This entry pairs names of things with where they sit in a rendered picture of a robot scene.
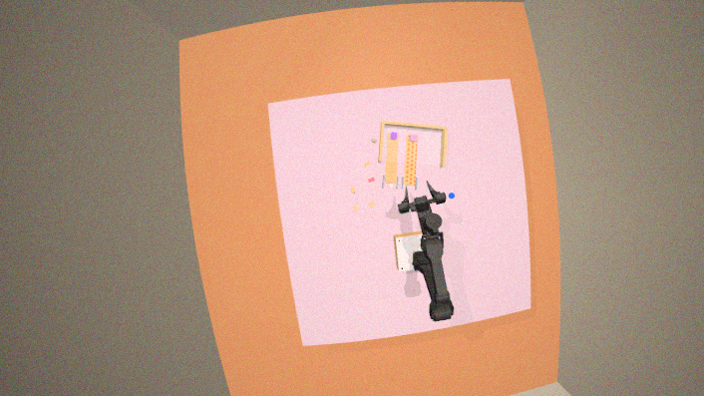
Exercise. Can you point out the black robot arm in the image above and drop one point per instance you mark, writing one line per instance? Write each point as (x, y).
(429, 261)

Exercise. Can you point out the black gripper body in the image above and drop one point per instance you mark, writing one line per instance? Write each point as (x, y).
(439, 198)

